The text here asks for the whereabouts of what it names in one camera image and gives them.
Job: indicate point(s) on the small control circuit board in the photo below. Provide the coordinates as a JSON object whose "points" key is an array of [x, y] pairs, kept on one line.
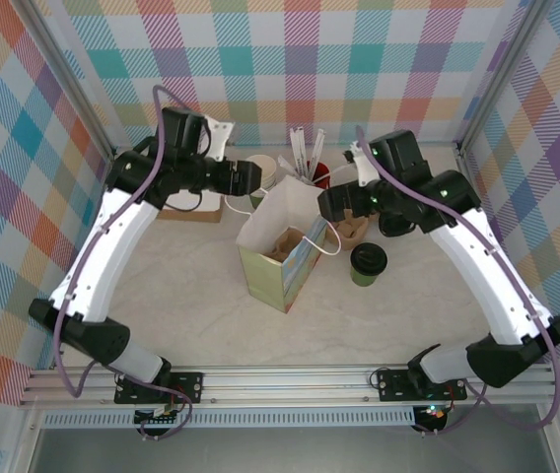
{"points": [[435, 413], [159, 419]]}

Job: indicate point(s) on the green paper carry bag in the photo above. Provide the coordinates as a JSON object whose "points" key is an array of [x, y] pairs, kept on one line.
{"points": [[265, 281]]}

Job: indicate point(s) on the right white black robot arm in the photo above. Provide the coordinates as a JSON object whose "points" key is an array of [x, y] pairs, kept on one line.
{"points": [[497, 281]]}

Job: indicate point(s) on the aluminium frame rail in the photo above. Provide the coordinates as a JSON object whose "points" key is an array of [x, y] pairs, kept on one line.
{"points": [[465, 162]]}

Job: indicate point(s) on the stack of black cup lids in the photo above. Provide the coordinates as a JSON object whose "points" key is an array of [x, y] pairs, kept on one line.
{"points": [[393, 229]]}

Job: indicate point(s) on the stack of white napkins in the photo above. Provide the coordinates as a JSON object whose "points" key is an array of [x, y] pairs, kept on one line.
{"points": [[213, 202]]}

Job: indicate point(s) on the black plastic cup lid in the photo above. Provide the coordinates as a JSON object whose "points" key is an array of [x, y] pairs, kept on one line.
{"points": [[369, 257]]}

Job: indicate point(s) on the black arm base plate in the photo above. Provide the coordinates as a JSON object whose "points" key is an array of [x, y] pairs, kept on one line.
{"points": [[188, 386], [393, 386]]}

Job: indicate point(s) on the small red metal bucket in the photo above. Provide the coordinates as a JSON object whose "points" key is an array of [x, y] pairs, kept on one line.
{"points": [[323, 173]]}

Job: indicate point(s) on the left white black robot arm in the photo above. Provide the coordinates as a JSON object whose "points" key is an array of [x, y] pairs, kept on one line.
{"points": [[107, 246]]}

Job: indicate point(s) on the aluminium frame post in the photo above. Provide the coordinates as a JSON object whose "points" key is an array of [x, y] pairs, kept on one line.
{"points": [[499, 74], [78, 79]]}

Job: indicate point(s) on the stack of green paper cups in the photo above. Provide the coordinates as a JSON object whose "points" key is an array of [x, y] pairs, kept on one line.
{"points": [[270, 167]]}

